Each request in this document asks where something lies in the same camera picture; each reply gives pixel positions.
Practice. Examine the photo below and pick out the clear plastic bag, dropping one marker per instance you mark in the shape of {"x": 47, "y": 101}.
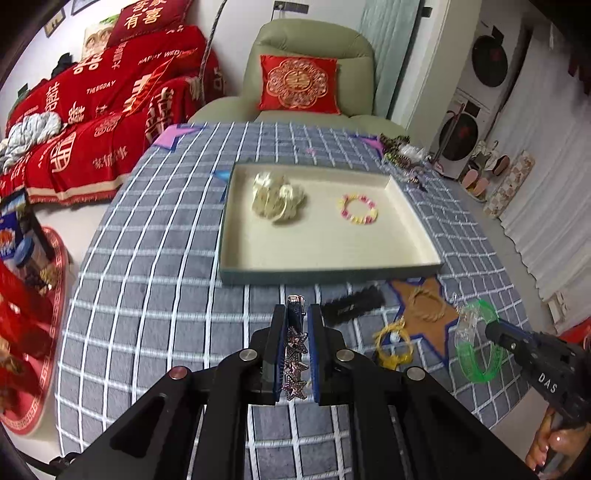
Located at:
{"x": 411, "y": 152}

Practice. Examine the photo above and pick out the pile of assorted jewelry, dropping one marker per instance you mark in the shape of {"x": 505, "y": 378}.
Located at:
{"x": 401, "y": 157}

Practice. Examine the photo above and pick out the white dryer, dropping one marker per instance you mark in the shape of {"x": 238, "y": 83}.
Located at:
{"x": 494, "y": 60}

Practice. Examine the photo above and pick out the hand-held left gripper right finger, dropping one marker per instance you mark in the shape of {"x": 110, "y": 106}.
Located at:
{"x": 316, "y": 350}

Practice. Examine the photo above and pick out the framed wall picture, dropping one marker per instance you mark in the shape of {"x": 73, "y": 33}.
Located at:
{"x": 82, "y": 5}

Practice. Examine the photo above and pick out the cream tray with green rim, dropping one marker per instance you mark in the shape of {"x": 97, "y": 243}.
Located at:
{"x": 323, "y": 249}

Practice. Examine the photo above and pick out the floral patterned board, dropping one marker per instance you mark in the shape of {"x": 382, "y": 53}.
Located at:
{"x": 510, "y": 184}

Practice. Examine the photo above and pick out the silver star rhinestone hair clip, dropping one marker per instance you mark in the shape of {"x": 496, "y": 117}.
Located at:
{"x": 295, "y": 355}

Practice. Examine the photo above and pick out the cream face print cushion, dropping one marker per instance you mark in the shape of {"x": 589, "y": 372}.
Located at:
{"x": 97, "y": 39}

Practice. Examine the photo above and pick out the green translucent bangle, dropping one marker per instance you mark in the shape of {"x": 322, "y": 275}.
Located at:
{"x": 466, "y": 364}

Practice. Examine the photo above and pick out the dark red printed pillow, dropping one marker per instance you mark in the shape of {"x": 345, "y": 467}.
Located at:
{"x": 147, "y": 18}

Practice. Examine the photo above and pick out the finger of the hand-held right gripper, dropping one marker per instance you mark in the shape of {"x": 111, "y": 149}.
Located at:
{"x": 501, "y": 334}

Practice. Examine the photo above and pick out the cream polka dot scrunchie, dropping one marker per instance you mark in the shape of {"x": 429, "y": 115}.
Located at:
{"x": 277, "y": 198}

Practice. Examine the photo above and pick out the red printed sofa blanket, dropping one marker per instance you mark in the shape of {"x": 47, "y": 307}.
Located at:
{"x": 92, "y": 115}

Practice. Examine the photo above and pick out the pale green armchair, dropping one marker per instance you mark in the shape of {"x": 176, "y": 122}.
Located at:
{"x": 304, "y": 41}

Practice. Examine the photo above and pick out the blue printed box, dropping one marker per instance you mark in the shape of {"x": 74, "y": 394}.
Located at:
{"x": 11, "y": 230}

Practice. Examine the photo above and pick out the person's right hand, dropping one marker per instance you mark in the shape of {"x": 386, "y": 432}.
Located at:
{"x": 551, "y": 443}

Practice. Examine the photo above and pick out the grey checked tablecloth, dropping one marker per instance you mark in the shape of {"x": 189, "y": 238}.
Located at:
{"x": 161, "y": 277}

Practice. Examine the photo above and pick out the teal quilted panel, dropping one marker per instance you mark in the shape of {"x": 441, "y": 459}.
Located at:
{"x": 392, "y": 50}

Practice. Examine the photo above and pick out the pink slippers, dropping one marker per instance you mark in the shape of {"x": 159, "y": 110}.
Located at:
{"x": 475, "y": 184}

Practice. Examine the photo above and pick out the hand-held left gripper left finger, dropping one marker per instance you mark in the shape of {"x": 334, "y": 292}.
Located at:
{"x": 279, "y": 350}

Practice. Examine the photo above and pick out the red round rug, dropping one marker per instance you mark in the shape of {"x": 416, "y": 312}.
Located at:
{"x": 51, "y": 323}

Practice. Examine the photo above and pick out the white curtain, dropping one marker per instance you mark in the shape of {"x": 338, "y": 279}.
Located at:
{"x": 554, "y": 184}

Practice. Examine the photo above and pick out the beige shoes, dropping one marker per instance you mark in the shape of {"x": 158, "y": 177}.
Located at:
{"x": 491, "y": 159}

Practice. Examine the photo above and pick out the jar with blue lid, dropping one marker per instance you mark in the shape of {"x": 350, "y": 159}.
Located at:
{"x": 26, "y": 254}

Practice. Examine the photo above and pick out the white washing machine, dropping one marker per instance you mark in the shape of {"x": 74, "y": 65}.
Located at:
{"x": 461, "y": 134}

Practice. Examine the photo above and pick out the small black picture frame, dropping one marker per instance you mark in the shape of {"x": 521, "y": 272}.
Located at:
{"x": 54, "y": 23}

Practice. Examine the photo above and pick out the red gift bags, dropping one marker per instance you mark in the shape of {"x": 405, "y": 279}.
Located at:
{"x": 21, "y": 314}

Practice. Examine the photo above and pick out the grey and white knit cloth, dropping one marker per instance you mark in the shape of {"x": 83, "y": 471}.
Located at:
{"x": 27, "y": 134}

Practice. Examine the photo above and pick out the black clothing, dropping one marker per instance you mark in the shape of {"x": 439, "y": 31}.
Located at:
{"x": 64, "y": 64}

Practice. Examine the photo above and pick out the red embroidered cushion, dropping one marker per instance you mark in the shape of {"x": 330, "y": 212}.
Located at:
{"x": 300, "y": 83}

